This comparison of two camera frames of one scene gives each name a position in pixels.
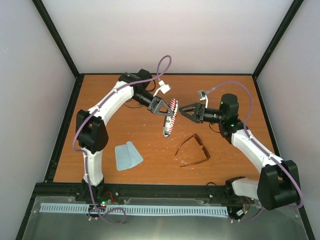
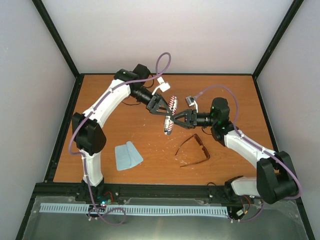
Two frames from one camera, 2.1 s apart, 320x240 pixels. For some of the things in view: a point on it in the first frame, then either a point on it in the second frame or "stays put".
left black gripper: [154, 106] stays put
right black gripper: [196, 117] to [190, 115]
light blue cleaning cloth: [127, 156] stays put
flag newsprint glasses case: [169, 120] stays put
